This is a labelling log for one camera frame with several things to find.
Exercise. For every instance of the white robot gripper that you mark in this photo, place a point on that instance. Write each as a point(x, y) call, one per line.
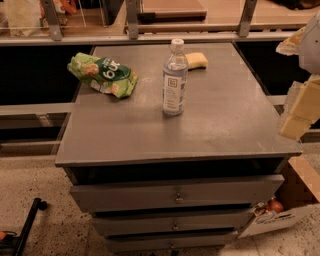
point(310, 46)

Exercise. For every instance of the clear plastic water bottle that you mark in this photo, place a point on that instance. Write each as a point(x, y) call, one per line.
point(175, 70)

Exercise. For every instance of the yellow sponge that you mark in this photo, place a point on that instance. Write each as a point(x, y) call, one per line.
point(196, 60)

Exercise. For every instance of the open cardboard box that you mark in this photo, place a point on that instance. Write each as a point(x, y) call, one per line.
point(299, 194)

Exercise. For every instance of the red object in box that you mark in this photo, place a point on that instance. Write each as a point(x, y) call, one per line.
point(274, 205)

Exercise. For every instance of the top grey drawer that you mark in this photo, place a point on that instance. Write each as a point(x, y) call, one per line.
point(175, 193)

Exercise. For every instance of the grey drawer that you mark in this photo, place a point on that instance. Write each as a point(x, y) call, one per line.
point(170, 241)
point(175, 193)
point(171, 222)

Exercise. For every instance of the grey drawer cabinet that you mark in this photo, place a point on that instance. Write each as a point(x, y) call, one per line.
point(228, 129)

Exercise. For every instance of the bottom grey drawer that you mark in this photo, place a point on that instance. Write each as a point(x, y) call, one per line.
point(170, 241)

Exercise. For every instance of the green snack bag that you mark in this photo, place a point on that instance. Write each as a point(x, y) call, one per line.
point(104, 74)

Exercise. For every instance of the middle grey drawer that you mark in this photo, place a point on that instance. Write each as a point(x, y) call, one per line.
point(171, 222)

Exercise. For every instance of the black metal bar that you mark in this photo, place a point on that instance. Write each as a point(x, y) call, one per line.
point(38, 204)

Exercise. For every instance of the metal shelf rail frame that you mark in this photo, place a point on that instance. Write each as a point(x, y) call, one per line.
point(226, 21)

